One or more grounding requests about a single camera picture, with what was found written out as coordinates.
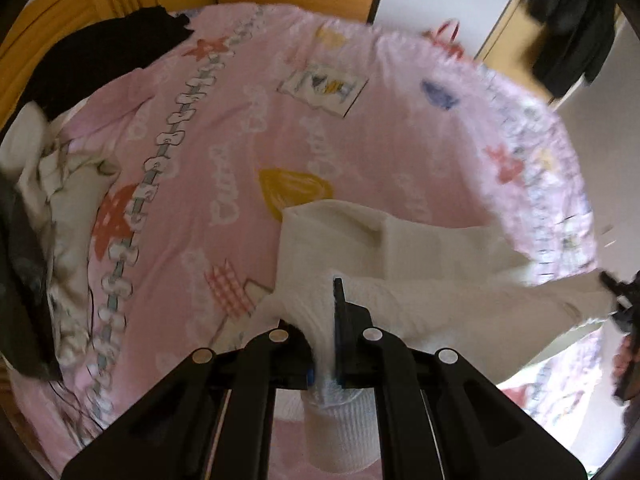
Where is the pink patterned bed quilt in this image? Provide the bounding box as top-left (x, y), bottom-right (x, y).
top-left (11, 3), bottom-right (597, 479)

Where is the black coat on door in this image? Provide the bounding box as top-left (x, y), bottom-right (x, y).
top-left (526, 0), bottom-right (616, 99)

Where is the black garment on bed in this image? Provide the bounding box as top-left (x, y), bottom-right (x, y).
top-left (18, 6), bottom-right (193, 119)

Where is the white and grey pillow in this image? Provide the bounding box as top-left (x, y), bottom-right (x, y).
top-left (1, 102), bottom-right (119, 382)

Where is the cream bedroom door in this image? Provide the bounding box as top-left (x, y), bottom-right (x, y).
top-left (475, 0), bottom-right (536, 79)

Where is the red white shopping bag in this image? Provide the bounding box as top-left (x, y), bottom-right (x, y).
top-left (423, 18), bottom-right (465, 60)

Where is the white knit sweater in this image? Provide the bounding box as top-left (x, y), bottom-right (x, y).
top-left (246, 200), bottom-right (612, 474)

